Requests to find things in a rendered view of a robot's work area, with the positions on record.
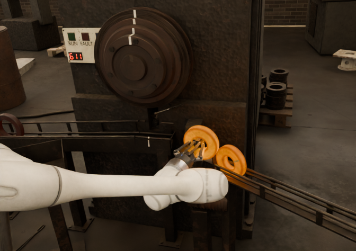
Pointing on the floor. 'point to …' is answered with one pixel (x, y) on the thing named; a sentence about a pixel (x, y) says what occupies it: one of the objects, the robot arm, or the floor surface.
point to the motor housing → (204, 223)
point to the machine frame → (234, 71)
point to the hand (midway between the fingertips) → (201, 139)
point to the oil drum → (9, 74)
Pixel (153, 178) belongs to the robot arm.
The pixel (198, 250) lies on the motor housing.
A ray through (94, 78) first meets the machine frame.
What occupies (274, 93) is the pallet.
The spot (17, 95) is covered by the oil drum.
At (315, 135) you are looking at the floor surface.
